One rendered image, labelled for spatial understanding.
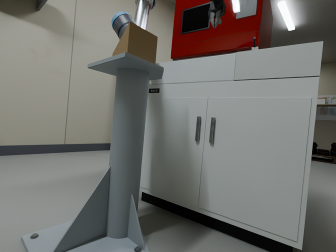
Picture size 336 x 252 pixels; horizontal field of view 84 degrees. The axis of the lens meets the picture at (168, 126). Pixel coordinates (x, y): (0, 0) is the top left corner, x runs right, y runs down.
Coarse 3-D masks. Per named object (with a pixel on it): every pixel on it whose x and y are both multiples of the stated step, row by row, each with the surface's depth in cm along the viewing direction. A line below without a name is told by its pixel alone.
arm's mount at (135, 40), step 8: (128, 24) 82; (128, 32) 82; (136, 32) 85; (144, 32) 88; (120, 40) 86; (128, 40) 82; (136, 40) 85; (144, 40) 89; (152, 40) 92; (120, 48) 86; (128, 48) 83; (136, 48) 86; (144, 48) 89; (152, 48) 93; (144, 56) 90; (152, 56) 93
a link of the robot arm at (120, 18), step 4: (120, 12) 96; (124, 12) 97; (116, 16) 95; (120, 16) 95; (124, 16) 94; (128, 16) 96; (112, 20) 98; (116, 20) 95; (120, 20) 93; (124, 20) 93; (128, 20) 93; (132, 20) 95; (112, 24) 98; (116, 24) 94; (120, 24) 92; (136, 24) 96; (116, 28) 95; (116, 32) 96
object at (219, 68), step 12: (180, 60) 115; (192, 60) 111; (204, 60) 106; (216, 60) 102; (228, 60) 99; (168, 72) 120; (180, 72) 115; (192, 72) 110; (204, 72) 106; (216, 72) 102; (228, 72) 99
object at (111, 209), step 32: (96, 64) 85; (128, 64) 80; (128, 96) 85; (128, 128) 85; (128, 160) 86; (96, 192) 83; (128, 192) 87; (64, 224) 93; (96, 224) 85; (128, 224) 87
